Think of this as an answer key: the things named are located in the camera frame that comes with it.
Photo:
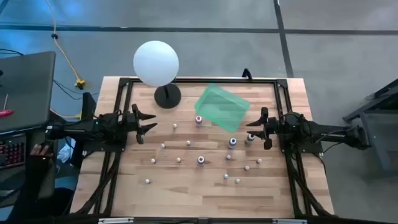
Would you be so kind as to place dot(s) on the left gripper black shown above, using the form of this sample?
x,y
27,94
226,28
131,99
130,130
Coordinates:
x,y
132,123

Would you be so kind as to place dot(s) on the white globe lamp black base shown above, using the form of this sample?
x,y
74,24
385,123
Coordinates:
x,y
155,62

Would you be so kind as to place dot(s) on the large purple-tipped colouring bottle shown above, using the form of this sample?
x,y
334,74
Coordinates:
x,y
201,160

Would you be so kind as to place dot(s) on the person's forearm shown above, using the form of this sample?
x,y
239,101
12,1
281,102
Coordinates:
x,y
35,177

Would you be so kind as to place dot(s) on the white crumpled tissue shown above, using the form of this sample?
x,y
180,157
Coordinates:
x,y
64,154

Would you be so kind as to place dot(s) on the large blue-tipped colouring bottle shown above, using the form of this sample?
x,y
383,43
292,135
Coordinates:
x,y
232,142

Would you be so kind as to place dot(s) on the large green-tipped colouring bottle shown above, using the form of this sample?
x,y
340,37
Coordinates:
x,y
250,137

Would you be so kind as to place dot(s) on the black aluminium table frame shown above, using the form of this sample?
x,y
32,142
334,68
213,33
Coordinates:
x,y
202,80

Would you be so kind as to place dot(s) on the silver metal bracket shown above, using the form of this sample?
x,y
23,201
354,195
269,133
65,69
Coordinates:
x,y
115,221
289,221

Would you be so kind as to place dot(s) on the large red-tipped colouring bottle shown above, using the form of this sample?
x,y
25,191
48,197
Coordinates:
x,y
198,119

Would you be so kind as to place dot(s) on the grey side desk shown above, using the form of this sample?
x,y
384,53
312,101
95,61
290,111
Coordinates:
x,y
7,177

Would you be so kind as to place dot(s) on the black clamp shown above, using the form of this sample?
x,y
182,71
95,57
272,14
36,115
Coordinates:
x,y
247,74

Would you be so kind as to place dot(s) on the black metal cart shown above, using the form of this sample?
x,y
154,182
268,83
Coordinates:
x,y
382,124

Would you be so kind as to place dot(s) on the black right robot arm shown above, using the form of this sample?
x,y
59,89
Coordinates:
x,y
311,127

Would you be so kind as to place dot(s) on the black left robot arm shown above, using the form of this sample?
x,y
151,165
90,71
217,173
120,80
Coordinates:
x,y
93,126

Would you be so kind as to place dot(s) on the person's hand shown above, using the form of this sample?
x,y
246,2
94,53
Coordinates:
x,y
41,151

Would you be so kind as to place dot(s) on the green translucent plastic bin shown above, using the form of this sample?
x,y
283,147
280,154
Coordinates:
x,y
222,105

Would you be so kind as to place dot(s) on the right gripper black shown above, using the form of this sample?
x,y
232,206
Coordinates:
x,y
271,127

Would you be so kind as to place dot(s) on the black keyboard red keys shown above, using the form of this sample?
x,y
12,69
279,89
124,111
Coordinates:
x,y
12,152

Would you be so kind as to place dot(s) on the grey laptop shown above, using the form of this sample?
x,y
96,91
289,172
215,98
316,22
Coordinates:
x,y
28,87

